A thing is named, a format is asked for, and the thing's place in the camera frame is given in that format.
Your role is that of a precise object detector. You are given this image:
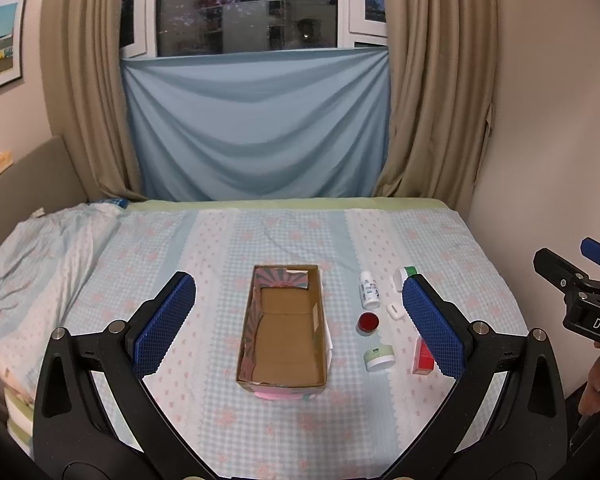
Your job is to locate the window with white frame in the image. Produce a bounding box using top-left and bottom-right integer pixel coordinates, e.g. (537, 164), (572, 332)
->
(120, 0), (387, 58)

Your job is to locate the red lid silver jar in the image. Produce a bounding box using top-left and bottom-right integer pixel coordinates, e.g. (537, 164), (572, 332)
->
(356, 311), (379, 336)

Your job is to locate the red carton box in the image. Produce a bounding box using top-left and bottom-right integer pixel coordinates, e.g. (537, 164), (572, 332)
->
(412, 337), (436, 375)

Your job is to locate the beige curtain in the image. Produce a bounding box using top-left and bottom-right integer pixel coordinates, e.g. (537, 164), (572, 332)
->
(375, 0), (498, 217)
(40, 0), (144, 200)

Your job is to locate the small white case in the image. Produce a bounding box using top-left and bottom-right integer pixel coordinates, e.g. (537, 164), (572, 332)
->
(386, 302), (406, 321)

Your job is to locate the white bottle blue label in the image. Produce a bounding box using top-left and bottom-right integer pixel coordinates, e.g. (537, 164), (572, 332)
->
(360, 271), (380, 310)

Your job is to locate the light green cream jar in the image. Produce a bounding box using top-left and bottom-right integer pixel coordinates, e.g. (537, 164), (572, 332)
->
(363, 344), (396, 372)

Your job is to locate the left beige curtain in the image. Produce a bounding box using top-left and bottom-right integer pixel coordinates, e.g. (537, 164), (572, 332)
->
(40, 0), (144, 200)

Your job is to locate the grey headboard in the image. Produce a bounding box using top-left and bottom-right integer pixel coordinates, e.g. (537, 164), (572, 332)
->
(0, 136), (87, 246)

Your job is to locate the blue checked bed sheet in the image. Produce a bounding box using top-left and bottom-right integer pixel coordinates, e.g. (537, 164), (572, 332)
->
(9, 198), (537, 479)

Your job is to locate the white jar green band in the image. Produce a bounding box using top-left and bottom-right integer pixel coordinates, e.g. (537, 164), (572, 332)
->
(392, 266), (418, 292)

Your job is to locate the framed wall picture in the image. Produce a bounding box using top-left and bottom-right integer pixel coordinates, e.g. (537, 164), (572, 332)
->
(0, 0), (27, 89)

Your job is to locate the person right hand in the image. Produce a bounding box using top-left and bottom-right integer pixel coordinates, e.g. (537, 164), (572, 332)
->
(578, 356), (600, 416)

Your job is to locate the right beige curtain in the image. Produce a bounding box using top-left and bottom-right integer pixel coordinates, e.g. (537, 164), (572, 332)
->
(375, 0), (498, 217)

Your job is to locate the light blue hanging cloth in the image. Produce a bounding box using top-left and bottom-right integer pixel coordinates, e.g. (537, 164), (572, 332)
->
(121, 48), (390, 202)

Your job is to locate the crumpled blue checked blanket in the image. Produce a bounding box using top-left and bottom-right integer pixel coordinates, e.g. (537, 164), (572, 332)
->
(0, 204), (124, 399)

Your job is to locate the cardboard box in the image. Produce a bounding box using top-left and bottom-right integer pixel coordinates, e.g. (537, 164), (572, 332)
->
(235, 264), (332, 401)

